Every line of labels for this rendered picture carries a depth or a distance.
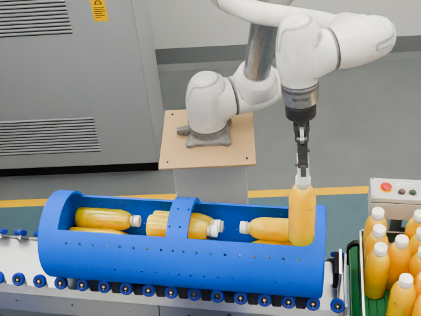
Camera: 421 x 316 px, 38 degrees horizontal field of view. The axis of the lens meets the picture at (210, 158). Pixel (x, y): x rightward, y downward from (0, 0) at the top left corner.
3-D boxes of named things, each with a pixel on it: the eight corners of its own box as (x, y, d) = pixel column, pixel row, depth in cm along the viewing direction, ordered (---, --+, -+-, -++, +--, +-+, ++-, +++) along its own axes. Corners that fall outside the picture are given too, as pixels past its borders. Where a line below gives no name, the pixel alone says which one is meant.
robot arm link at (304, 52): (287, 95, 140) (340, 81, 142) (284, 31, 131) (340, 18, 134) (270, 76, 149) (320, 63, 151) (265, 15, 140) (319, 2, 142)
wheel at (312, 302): (306, 294, 192) (306, 296, 190) (320, 296, 192) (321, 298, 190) (305, 309, 193) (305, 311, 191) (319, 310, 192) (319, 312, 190)
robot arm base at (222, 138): (178, 121, 259) (176, 110, 256) (231, 118, 258) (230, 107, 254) (176, 148, 245) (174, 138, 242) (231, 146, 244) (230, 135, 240)
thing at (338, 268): (331, 273, 204) (334, 248, 196) (339, 273, 203) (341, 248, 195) (331, 298, 196) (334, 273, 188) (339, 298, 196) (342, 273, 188)
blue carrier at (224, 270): (77, 221, 223) (56, 172, 202) (322, 237, 210) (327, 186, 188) (54, 292, 206) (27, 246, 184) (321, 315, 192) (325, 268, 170)
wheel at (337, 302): (330, 296, 191) (330, 298, 189) (345, 298, 190) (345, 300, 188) (329, 311, 191) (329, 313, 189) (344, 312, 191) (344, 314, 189)
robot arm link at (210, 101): (183, 115, 252) (177, 70, 238) (225, 105, 256) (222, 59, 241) (194, 138, 240) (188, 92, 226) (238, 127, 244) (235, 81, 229)
